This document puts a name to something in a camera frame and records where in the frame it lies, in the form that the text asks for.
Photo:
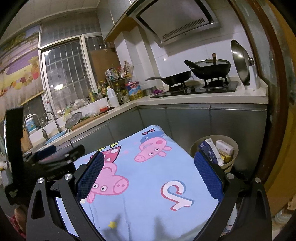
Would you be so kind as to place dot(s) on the cooking oil bottle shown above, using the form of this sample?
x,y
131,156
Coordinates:
x,y
133,88

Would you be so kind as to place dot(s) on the grey kitchen cabinets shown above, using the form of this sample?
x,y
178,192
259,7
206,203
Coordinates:
x,y
184,123

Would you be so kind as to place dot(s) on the person left hand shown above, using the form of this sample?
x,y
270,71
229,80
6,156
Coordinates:
x,y
21,217

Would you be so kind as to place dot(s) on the spice rack with bottles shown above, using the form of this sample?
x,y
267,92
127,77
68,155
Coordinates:
x,y
112,77

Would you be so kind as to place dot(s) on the black wok with lid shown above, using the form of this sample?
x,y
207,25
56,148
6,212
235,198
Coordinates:
x,y
209,68

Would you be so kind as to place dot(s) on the fruit wall poster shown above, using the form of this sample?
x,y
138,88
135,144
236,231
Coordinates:
x,y
20,70

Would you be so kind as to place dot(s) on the white tissue pack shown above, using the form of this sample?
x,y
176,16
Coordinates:
x,y
225,147

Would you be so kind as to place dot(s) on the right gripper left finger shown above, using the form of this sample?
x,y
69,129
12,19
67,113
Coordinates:
x,y
44,221

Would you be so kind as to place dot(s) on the steel wok lid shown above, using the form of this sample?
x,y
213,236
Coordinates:
x,y
242,62

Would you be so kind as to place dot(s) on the beige trash bin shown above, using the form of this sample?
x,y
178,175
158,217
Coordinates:
x,y
226,167

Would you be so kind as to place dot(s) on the gas stove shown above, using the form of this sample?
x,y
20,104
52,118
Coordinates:
x,y
197,89

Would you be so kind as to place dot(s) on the window with grille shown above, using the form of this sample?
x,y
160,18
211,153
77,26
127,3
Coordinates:
x,y
71,70

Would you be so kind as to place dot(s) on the wooden cutting board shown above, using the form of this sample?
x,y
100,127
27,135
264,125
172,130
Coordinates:
x,y
88,120

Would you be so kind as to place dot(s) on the yellow brown spice box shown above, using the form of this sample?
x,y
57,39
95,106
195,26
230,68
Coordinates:
x,y
226,158

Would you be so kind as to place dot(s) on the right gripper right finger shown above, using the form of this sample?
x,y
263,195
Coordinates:
x,y
242,212

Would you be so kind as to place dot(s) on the kitchen faucet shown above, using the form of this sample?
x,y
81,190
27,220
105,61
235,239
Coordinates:
x,y
30,125
49,116

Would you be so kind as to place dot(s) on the range hood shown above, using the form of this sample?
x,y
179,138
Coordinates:
x,y
171,20

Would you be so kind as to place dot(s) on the black frying pan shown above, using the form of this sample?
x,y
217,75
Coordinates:
x,y
173,79

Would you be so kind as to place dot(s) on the white plastic jug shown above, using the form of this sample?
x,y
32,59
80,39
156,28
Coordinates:
x,y
112,97

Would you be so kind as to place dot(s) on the blue cartoon pig tablecloth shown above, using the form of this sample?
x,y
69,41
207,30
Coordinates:
x,y
148,189

